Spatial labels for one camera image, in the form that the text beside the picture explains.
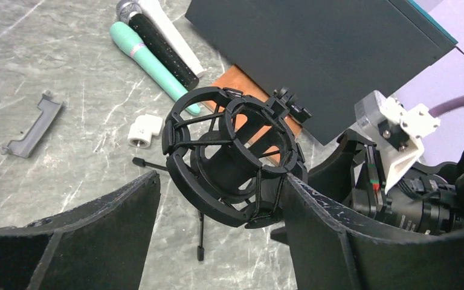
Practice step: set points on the white microphone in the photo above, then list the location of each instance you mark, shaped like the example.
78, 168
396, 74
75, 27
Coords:
152, 9

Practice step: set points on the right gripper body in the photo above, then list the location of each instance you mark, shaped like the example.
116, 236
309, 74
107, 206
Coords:
362, 182

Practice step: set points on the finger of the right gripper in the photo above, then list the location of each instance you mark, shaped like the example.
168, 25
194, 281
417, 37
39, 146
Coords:
308, 221

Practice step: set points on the dark rack network switch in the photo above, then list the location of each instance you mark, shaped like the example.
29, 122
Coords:
331, 53

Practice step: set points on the black sparkly microphone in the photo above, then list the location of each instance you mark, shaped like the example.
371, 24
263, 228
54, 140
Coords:
130, 13

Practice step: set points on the wooden board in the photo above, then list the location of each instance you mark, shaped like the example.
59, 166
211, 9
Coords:
236, 79

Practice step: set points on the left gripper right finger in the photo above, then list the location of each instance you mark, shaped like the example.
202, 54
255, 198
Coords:
334, 247

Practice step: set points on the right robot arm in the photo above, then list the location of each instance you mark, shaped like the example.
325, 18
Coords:
428, 200

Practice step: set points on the grey metal bar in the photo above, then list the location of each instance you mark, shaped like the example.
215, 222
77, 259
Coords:
24, 147

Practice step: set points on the white pvc elbow fitting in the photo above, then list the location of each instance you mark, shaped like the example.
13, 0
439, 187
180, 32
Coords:
143, 129

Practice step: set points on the black tripod shock-mount stand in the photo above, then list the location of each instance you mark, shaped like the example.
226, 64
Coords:
217, 171

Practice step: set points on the mint green microphone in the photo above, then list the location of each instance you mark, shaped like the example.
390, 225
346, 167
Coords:
130, 43

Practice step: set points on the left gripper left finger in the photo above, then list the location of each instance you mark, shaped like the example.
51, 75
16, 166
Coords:
101, 244

